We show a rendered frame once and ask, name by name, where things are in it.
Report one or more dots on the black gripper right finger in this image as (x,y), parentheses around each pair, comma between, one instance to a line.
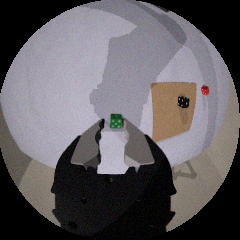
(146,156)

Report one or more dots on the red die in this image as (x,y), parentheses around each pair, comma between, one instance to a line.
(205,90)

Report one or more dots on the black die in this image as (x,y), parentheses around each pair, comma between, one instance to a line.
(183,102)

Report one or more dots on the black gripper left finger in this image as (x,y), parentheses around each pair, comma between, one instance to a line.
(83,152)

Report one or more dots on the green die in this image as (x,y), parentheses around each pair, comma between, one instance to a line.
(116,121)

